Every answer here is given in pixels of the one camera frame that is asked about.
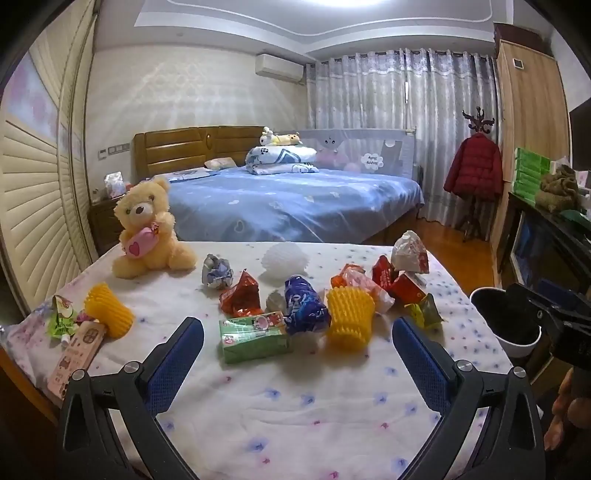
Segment stack of green tissue packs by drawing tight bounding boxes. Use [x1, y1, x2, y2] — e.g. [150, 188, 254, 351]
[512, 148, 552, 204]

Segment grey patterned curtain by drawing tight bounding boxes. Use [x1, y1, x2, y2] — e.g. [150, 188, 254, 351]
[305, 46, 502, 227]

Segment wooden wardrobe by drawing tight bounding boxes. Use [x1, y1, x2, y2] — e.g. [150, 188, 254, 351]
[489, 39, 571, 287]

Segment yellow-green wrapper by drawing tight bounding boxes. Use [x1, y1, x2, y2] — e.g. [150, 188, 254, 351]
[405, 293, 444, 329]

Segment folded printed quilt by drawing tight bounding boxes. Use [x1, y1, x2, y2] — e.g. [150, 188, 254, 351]
[245, 145, 320, 175]

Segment cream louvred closet doors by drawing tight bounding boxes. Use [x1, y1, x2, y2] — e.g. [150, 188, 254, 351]
[0, 0, 100, 324]

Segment orange-red snack wrapper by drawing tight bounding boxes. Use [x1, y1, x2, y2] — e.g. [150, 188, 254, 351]
[219, 271, 263, 319]

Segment black television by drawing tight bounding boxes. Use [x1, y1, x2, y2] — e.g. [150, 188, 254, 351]
[568, 99, 591, 167]

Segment pink flat box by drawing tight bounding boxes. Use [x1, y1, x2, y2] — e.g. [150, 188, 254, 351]
[47, 322, 106, 398]

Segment bed with blue sheet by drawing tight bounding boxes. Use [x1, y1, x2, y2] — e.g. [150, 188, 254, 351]
[145, 165, 426, 245]

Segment red padded jacket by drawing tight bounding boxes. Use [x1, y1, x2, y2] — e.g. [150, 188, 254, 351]
[443, 134, 503, 201]

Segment floral tablecloth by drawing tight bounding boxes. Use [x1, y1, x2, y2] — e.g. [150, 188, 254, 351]
[0, 240, 515, 480]

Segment dark wooden coat rack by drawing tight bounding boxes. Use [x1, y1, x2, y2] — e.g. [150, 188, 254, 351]
[462, 106, 497, 243]

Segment blue printed pillow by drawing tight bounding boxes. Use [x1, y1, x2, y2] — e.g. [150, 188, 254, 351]
[145, 168, 209, 182]

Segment brown knitted cloth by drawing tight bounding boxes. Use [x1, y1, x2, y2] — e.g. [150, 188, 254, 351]
[534, 165, 583, 214]

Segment white air conditioner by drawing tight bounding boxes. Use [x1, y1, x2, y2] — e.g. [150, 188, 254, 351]
[255, 53, 305, 84]

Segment white plastic bag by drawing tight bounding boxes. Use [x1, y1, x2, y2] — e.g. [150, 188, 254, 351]
[391, 231, 430, 276]

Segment dark box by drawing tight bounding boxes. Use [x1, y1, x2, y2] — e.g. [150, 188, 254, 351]
[494, 21, 552, 56]

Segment yellow foam fruit net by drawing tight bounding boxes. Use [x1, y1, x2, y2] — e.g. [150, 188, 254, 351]
[326, 286, 376, 348]
[84, 282, 136, 340]

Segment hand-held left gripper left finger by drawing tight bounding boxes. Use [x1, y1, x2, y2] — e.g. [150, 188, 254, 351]
[58, 316, 206, 480]

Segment pink plush toy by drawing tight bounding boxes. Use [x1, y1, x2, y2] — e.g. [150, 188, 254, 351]
[316, 138, 343, 168]

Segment green drink carton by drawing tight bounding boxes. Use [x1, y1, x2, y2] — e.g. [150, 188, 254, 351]
[219, 311, 291, 365]

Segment green printed wrapper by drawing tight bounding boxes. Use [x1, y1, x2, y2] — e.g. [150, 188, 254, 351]
[46, 295, 80, 337]

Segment silver foil ball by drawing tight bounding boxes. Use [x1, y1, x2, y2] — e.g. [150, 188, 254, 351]
[202, 254, 234, 290]

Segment person's right hand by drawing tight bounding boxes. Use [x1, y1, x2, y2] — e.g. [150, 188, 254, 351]
[544, 369, 591, 452]

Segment blue snack wrapper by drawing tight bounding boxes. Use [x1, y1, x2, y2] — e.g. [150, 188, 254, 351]
[283, 275, 331, 335]

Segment white bin with black liner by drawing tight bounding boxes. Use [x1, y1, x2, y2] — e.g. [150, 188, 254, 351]
[470, 286, 542, 358]

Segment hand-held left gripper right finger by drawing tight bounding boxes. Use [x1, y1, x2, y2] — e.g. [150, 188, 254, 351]
[392, 316, 548, 480]

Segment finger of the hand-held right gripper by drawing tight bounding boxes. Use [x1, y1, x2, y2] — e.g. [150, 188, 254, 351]
[505, 282, 557, 326]

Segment grey bed guard rail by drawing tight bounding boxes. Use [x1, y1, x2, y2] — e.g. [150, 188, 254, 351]
[295, 128, 419, 181]

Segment white foam fruit net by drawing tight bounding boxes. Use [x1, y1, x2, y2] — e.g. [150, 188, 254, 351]
[261, 242, 301, 282]

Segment brown wooden headboard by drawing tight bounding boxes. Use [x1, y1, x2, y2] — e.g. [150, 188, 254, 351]
[134, 126, 264, 183]

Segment pink tissue pack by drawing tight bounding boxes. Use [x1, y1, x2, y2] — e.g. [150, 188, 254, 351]
[104, 172, 126, 200]

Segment yellow teddy bear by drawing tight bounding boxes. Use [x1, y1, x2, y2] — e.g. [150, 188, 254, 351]
[112, 178, 197, 280]

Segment black tv cabinet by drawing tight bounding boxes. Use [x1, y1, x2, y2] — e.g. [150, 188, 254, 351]
[501, 191, 591, 305]

